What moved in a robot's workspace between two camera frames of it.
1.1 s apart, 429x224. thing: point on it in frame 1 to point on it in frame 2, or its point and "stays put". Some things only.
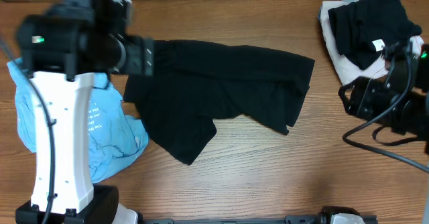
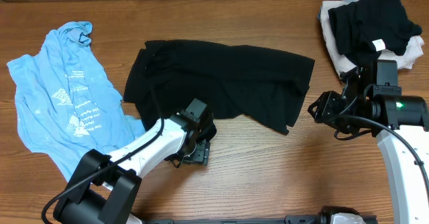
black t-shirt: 194,82 stays put
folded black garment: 364,28 stays put
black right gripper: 361,104 to 326,115
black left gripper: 147,56 to 198,155
